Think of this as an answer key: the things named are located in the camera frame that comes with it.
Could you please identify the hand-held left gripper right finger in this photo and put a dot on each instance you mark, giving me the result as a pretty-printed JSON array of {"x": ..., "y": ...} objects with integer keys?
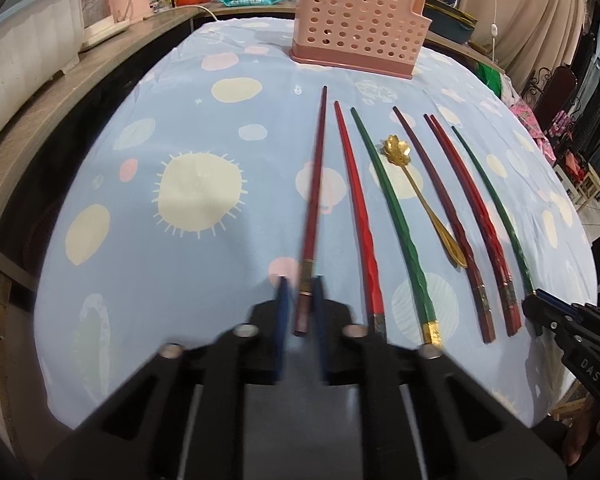
[{"x": 321, "y": 330}]

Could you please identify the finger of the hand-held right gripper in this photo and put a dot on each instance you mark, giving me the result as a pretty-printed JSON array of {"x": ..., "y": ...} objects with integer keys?
[
  {"x": 540, "y": 317},
  {"x": 560, "y": 301}
]

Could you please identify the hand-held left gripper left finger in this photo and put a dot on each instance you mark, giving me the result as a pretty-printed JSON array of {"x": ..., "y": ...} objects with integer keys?
[{"x": 281, "y": 330}]

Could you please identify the green chopstick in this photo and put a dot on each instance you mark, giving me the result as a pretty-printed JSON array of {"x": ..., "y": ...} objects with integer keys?
[
  {"x": 387, "y": 195},
  {"x": 500, "y": 215}
]

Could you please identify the dark red chopstick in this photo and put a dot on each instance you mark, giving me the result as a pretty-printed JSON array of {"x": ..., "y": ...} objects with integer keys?
[
  {"x": 447, "y": 200},
  {"x": 314, "y": 185}
]

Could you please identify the pink perforated utensil basket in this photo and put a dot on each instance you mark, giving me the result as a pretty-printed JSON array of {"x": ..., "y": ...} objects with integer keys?
[{"x": 350, "y": 15}]

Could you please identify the wooden stool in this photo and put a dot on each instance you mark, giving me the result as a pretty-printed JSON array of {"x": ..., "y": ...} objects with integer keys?
[{"x": 585, "y": 185}]

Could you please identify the crimson chopstick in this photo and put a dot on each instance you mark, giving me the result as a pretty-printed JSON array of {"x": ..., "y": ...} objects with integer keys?
[
  {"x": 466, "y": 201},
  {"x": 477, "y": 198}
]

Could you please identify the bright red chopstick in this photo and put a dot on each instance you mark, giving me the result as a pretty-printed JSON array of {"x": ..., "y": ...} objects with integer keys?
[{"x": 355, "y": 195}]

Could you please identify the pink floral clothing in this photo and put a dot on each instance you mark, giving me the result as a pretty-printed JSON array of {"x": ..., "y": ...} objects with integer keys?
[{"x": 532, "y": 130}]

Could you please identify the gold flower spoon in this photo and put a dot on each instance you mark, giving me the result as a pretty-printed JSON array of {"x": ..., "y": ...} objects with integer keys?
[{"x": 397, "y": 147}]

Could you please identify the dark metal chair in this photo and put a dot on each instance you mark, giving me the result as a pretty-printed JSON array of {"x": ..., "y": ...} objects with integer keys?
[{"x": 562, "y": 85}]

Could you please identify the green cloth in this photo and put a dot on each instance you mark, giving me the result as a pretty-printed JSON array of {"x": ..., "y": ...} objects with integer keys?
[{"x": 490, "y": 80}]

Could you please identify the blue spotted tablecloth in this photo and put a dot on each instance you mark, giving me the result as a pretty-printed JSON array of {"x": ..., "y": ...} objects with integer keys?
[{"x": 180, "y": 110}]

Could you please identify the blue bowl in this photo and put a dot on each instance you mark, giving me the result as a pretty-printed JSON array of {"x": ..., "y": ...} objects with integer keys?
[{"x": 452, "y": 32}]

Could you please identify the beige curtain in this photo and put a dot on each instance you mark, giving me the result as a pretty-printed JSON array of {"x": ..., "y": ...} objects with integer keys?
[{"x": 525, "y": 5}]

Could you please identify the yellow bowl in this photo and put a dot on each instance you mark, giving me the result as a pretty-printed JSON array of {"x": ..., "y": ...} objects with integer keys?
[{"x": 445, "y": 9}]

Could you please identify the white blender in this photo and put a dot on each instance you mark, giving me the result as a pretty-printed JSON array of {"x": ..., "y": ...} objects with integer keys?
[{"x": 97, "y": 15}]

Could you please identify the white plastic tub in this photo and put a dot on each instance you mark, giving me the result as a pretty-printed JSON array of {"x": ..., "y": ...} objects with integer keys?
[{"x": 20, "y": 60}]

